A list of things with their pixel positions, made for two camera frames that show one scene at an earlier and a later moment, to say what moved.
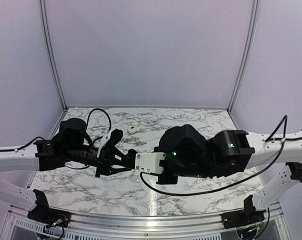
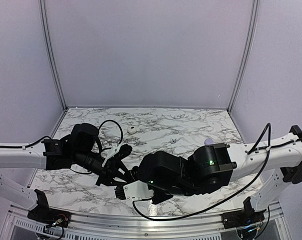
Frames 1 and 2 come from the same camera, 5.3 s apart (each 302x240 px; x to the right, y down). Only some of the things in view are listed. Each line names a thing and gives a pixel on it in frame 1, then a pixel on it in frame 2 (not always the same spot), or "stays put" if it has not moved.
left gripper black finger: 117,155 to 124,171
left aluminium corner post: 49,46 stays put
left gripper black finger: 113,171 to 118,183
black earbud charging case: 132,153 to 135,172
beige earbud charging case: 131,129 stays put
